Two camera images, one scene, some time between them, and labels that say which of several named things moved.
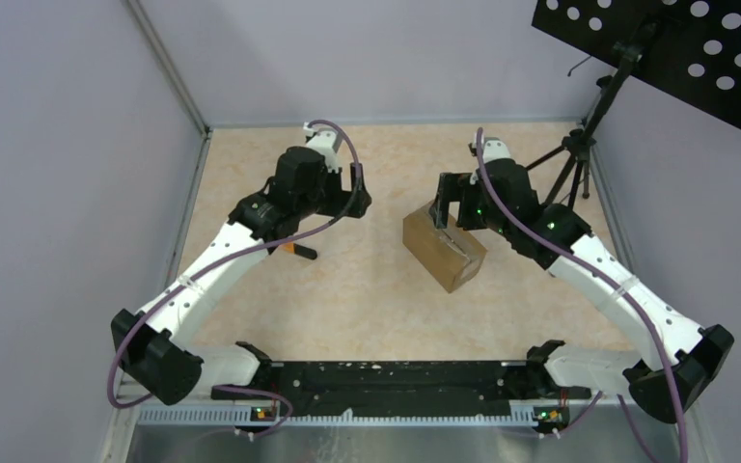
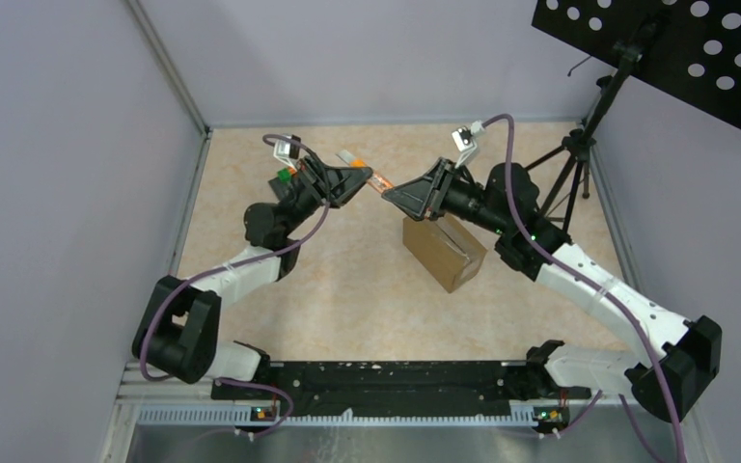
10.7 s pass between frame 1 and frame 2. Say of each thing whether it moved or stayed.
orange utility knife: moved
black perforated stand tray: stayed
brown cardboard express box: stayed
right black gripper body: moved
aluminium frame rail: stayed
